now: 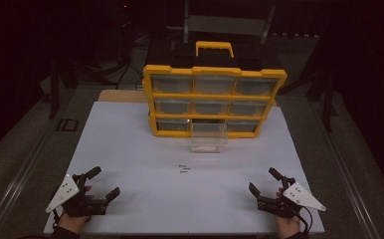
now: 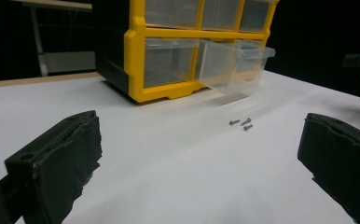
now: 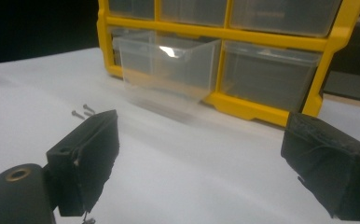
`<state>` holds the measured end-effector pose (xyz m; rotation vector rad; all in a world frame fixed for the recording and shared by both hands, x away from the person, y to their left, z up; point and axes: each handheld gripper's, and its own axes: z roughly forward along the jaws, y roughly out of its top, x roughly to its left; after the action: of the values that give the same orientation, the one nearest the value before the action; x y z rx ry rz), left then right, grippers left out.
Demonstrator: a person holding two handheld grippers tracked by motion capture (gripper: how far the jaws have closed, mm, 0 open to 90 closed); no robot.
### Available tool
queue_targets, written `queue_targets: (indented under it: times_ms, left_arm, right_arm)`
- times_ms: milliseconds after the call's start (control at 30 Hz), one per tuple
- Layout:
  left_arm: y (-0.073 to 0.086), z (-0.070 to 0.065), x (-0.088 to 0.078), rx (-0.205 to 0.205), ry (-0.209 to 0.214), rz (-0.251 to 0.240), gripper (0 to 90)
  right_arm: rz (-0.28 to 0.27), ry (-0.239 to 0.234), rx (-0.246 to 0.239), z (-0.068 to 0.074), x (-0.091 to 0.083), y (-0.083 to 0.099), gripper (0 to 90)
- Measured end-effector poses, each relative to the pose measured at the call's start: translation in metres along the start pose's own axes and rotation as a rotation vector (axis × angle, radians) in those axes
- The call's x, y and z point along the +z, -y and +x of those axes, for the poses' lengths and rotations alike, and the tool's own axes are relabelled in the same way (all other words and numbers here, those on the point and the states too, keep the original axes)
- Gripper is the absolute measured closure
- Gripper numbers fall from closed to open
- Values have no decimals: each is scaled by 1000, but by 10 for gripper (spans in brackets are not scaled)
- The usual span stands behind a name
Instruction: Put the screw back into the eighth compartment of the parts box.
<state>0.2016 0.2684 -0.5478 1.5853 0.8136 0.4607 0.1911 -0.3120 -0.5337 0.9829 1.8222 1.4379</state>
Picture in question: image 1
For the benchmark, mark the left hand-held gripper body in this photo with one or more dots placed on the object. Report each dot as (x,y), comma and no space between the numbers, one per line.
(80,205)

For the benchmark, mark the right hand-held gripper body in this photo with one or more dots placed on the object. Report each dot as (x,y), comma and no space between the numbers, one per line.
(279,205)

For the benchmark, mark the clear plastic drawer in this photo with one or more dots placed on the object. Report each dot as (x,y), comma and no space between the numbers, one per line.
(210,139)

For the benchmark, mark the person's left hand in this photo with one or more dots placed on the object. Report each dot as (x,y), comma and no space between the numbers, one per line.
(70,223)

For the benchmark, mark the person's right hand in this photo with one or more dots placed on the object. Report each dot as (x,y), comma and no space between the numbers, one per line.
(288,227)

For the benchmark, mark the pale small parts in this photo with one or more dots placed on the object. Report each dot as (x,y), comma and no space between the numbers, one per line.
(204,148)

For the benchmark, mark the black stand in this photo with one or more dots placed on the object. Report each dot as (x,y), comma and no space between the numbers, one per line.
(54,96)
(327,106)

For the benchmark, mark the yellow black storage organizer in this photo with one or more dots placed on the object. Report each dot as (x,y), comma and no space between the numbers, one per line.
(213,71)

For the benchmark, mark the set of closed organizer drawers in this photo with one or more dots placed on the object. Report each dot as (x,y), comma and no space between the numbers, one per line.
(173,83)

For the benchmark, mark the black tripod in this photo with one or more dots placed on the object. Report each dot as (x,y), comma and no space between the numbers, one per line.
(126,40)

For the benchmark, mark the grey metal rail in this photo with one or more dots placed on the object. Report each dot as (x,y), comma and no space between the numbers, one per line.
(354,189)
(14,186)

